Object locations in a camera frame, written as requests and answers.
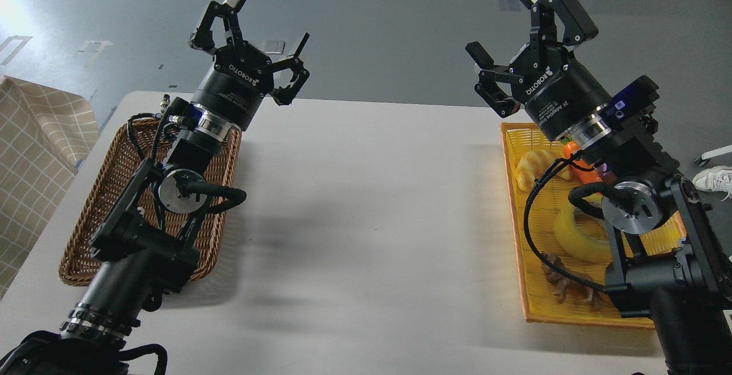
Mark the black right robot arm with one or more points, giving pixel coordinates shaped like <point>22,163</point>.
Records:
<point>666,264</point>

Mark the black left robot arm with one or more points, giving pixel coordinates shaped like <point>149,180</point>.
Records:
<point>145,243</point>

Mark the beige checkered cloth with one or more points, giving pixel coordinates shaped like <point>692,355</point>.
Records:
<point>45,133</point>

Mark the toy croissant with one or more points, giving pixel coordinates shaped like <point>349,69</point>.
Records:
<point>532,166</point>

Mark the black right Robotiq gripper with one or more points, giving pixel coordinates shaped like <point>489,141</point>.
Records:
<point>556,93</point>

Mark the yellow tape roll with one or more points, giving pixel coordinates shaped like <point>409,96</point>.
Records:
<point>584,237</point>

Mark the brown toy lion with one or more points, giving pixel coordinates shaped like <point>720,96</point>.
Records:
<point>565,285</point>

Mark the orange toy carrot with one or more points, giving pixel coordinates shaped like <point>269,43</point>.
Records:
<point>585,173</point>

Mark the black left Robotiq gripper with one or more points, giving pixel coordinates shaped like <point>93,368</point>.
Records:
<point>234,86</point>

